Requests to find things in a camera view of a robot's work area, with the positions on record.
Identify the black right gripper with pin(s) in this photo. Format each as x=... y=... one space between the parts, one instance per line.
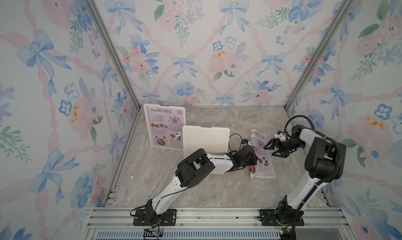
x=274 y=142

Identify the restaurant special menu sheet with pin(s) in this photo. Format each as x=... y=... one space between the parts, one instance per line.
x=165 y=128

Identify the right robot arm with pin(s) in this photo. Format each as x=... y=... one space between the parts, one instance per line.
x=323 y=164

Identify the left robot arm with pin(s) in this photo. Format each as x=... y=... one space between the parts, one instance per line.
x=192 y=171

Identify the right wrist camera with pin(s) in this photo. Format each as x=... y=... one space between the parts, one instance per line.
x=280 y=136

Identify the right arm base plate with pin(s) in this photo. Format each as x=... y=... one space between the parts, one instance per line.
x=273 y=217

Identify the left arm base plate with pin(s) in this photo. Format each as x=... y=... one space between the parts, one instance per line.
x=143 y=217

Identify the aluminium frame post right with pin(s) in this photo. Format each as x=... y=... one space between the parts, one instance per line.
x=334 y=25

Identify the aluminium frame post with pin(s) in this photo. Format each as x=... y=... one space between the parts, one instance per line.
x=334 y=25
x=107 y=41

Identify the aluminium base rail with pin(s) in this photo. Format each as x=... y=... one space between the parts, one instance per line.
x=216 y=224

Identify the aluminium frame post left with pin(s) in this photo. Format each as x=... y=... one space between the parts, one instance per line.
x=107 y=41

